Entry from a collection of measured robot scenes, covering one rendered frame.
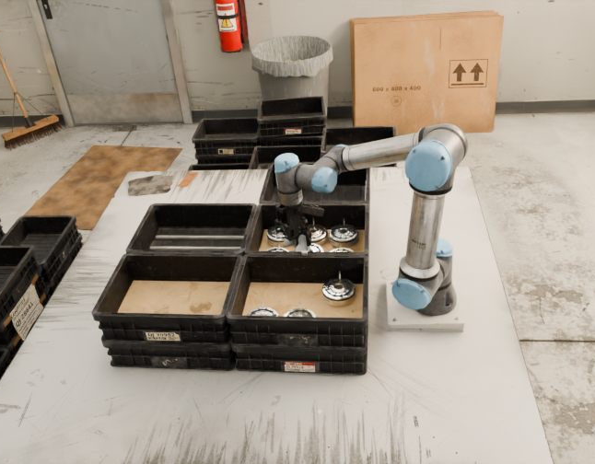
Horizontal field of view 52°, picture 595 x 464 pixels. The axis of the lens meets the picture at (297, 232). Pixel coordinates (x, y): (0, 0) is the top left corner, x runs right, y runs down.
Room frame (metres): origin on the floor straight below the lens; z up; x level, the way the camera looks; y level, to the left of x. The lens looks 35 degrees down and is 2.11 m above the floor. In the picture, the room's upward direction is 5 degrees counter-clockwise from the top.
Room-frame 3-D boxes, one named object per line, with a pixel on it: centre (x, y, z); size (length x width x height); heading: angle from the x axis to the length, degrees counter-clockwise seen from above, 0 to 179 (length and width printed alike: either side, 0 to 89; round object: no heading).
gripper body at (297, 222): (1.65, 0.01, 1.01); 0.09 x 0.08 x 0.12; 126
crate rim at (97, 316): (1.47, 0.40, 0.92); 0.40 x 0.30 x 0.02; 81
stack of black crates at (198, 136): (3.48, 0.37, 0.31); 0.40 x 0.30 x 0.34; 82
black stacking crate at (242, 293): (1.41, 0.00, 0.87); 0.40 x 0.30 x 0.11; 81
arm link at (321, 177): (1.62, -0.08, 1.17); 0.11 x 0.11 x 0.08; 56
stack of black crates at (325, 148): (2.98, -0.37, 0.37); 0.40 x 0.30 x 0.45; 82
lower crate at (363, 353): (1.41, 0.00, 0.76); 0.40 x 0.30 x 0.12; 81
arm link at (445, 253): (1.51, -0.42, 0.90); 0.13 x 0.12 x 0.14; 146
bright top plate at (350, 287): (1.46, -0.11, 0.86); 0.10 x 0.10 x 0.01
